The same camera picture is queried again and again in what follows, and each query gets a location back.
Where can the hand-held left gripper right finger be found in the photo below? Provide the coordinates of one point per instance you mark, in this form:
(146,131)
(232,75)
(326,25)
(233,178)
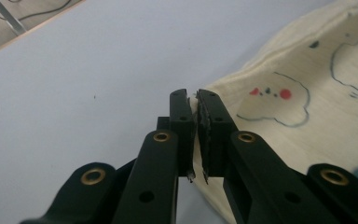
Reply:
(245,168)

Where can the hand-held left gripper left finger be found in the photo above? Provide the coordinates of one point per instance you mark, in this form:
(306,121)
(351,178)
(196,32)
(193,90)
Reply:
(164,155)

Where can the white metal desk frame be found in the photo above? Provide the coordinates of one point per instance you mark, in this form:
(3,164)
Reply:
(9,18)

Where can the cream printed cloth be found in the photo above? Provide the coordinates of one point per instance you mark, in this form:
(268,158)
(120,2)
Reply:
(292,146)

